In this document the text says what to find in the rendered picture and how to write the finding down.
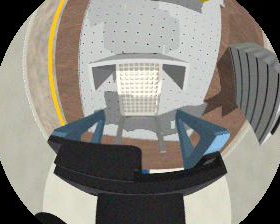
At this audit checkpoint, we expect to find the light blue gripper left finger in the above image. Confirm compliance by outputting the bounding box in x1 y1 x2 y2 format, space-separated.
51 110 106 143

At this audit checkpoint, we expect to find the white well plate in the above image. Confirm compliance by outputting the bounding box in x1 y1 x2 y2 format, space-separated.
116 63 163 116

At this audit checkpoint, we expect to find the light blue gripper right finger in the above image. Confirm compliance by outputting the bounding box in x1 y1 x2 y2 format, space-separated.
175 109 230 170

